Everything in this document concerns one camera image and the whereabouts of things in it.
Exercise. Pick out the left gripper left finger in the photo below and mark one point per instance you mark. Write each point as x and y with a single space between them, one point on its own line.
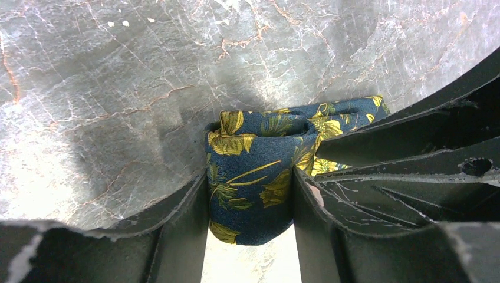
163 243

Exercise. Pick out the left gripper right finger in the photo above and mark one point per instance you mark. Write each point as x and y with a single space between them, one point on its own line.
338 242

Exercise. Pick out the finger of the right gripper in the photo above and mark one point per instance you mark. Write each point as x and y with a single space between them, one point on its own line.
406 195
462 115

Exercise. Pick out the navy yellow floral tie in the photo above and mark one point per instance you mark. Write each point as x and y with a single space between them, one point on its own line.
251 156

